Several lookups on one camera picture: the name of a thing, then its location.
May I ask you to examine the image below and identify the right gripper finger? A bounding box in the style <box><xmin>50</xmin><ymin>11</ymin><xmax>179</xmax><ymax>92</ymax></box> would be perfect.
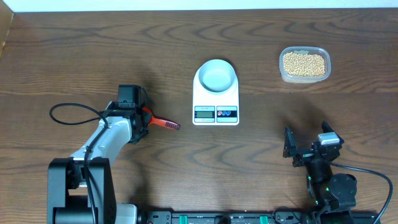
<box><xmin>321</xmin><ymin>120</ymin><xmax>334</xmax><ymax>133</ymax></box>
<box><xmin>283</xmin><ymin>126</ymin><xmax>296</xmax><ymax>157</ymax></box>

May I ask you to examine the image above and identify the red measuring scoop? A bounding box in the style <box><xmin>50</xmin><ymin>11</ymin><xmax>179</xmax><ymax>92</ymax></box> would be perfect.
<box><xmin>143</xmin><ymin>107</ymin><xmax>180</xmax><ymax>130</ymax></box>

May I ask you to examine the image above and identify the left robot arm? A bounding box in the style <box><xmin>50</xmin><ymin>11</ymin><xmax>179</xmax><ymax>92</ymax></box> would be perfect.
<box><xmin>47</xmin><ymin>96</ymin><xmax>151</xmax><ymax>223</ymax></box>

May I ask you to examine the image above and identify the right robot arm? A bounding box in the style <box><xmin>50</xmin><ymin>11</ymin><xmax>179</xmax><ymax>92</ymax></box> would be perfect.
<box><xmin>283</xmin><ymin>121</ymin><xmax>357</xmax><ymax>223</ymax></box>

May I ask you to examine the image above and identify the white digital kitchen scale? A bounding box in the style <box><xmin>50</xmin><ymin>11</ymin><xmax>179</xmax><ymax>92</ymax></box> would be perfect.
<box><xmin>192</xmin><ymin>68</ymin><xmax>240</xmax><ymax>126</ymax></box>

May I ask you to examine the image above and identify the grey round bowl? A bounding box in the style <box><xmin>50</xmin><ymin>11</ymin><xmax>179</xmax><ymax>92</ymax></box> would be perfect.
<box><xmin>198</xmin><ymin>59</ymin><xmax>238</xmax><ymax>93</ymax></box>

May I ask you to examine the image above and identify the clear plastic container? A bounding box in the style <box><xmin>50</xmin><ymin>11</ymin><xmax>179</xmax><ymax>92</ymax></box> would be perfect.
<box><xmin>279</xmin><ymin>46</ymin><xmax>331</xmax><ymax>84</ymax></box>

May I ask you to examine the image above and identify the pile of soybeans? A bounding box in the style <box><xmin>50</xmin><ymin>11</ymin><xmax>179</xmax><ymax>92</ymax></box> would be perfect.
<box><xmin>282</xmin><ymin>52</ymin><xmax>325</xmax><ymax>77</ymax></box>

